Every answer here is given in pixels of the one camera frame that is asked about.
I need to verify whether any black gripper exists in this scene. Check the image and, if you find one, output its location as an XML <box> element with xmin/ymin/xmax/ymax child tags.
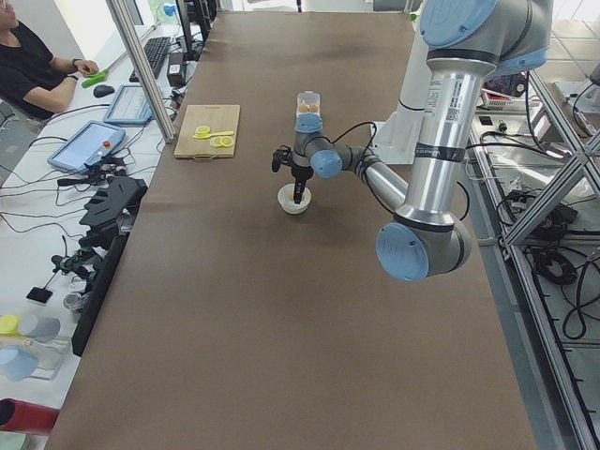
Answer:
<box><xmin>291</xmin><ymin>161</ymin><xmax>311</xmax><ymax>204</ymax></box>

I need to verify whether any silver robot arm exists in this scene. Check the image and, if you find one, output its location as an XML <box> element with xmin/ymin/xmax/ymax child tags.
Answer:
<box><xmin>272</xmin><ymin>1</ymin><xmax>553</xmax><ymax>281</ymax></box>

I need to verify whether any clear plastic egg box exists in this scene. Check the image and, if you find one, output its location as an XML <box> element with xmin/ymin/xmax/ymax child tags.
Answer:
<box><xmin>296</xmin><ymin>91</ymin><xmax>321</xmax><ymax>117</ymax></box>

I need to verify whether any white round bowl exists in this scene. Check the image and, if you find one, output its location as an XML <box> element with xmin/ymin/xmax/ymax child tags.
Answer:
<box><xmin>277</xmin><ymin>184</ymin><xmax>312</xmax><ymax>215</ymax></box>

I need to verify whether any lemon slice toy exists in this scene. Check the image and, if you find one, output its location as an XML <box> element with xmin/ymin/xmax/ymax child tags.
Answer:
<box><xmin>193</xmin><ymin>126</ymin><xmax>211</xmax><ymax>139</ymax></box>
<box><xmin>209</xmin><ymin>136</ymin><xmax>234</xmax><ymax>148</ymax></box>

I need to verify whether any bamboo cutting board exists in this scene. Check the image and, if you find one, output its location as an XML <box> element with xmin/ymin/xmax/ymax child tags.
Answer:
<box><xmin>173</xmin><ymin>105</ymin><xmax>240</xmax><ymax>160</ymax></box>

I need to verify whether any blue teach pendant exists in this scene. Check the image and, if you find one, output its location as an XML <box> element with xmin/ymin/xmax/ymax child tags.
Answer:
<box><xmin>47</xmin><ymin>121</ymin><xmax>126</xmax><ymax>173</ymax></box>
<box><xmin>103</xmin><ymin>83</ymin><xmax>153</xmax><ymax>127</ymax></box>

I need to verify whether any black keyboard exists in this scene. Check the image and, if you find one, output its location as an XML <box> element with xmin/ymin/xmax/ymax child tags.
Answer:
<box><xmin>143</xmin><ymin>37</ymin><xmax>171</xmax><ymax>79</ymax></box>

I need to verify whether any black computer mouse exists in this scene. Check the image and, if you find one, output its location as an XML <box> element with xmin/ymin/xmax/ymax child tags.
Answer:
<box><xmin>93</xmin><ymin>84</ymin><xmax>115</xmax><ymax>98</ymax></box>

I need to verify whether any green plastic tool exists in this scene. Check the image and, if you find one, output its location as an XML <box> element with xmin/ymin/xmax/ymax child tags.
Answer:
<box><xmin>82</xmin><ymin>69</ymin><xmax>110</xmax><ymax>88</ymax></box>

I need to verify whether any person in black shirt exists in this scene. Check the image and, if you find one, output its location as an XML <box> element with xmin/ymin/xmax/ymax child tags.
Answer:
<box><xmin>1</xmin><ymin>1</ymin><xmax>98</xmax><ymax>122</ymax></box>

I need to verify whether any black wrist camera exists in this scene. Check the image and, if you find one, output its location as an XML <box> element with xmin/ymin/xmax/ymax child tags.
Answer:
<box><xmin>271</xmin><ymin>145</ymin><xmax>293</xmax><ymax>173</ymax></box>

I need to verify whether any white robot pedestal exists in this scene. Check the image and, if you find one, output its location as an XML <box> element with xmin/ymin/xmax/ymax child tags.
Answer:
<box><xmin>373</xmin><ymin>19</ymin><xmax>431</xmax><ymax>165</ymax></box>

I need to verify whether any aluminium frame post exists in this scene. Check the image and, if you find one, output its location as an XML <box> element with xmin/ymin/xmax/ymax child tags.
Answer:
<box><xmin>106</xmin><ymin>0</ymin><xmax>175</xmax><ymax>143</ymax></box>

